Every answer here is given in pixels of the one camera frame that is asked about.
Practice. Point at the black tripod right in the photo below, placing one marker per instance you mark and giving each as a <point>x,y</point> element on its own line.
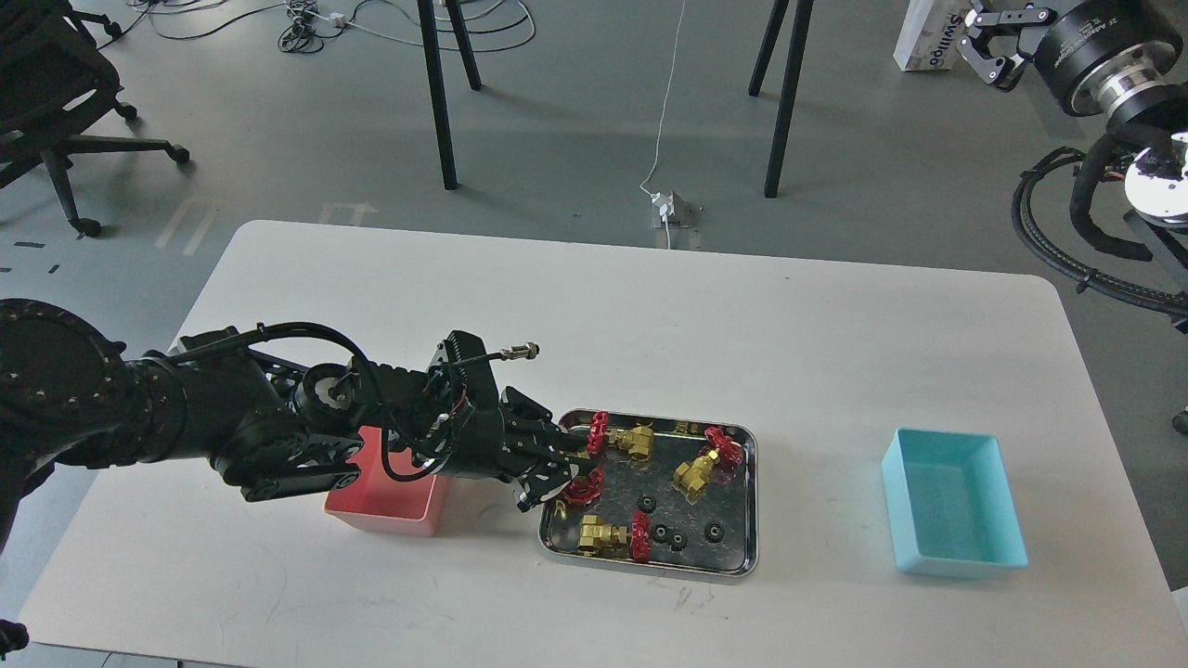
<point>803,13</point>

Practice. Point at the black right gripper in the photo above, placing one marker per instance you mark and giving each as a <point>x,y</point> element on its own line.
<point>1096,57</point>

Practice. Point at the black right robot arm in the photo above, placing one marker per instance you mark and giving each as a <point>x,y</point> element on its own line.
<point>1127,200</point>

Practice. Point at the black office chair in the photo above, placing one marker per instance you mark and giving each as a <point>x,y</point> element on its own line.
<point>56,84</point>

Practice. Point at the brass valve red handle top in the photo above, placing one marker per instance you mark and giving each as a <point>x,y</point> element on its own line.
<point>637,443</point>

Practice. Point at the white cardboard box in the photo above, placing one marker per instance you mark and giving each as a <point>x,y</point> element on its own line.
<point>930,35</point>

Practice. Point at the metal tray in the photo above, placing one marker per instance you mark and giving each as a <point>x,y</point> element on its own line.
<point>731,501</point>

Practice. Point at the brass valve red handle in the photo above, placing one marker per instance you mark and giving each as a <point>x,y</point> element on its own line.
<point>637,443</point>
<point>721,455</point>
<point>599,538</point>
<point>584,490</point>

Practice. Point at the white power adapter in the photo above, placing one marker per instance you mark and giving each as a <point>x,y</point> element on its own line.
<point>669,209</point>

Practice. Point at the pink plastic box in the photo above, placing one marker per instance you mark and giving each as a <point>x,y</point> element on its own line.
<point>376,504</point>

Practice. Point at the blue plastic box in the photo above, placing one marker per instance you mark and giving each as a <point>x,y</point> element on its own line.
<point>950,506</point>

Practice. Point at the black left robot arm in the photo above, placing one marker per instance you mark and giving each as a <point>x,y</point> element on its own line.
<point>276,410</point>

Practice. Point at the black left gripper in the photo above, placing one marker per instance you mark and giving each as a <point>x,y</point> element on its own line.
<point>493,433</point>

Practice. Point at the brass valve red handle bottom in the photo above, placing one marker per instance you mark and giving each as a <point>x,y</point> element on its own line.
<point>599,538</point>

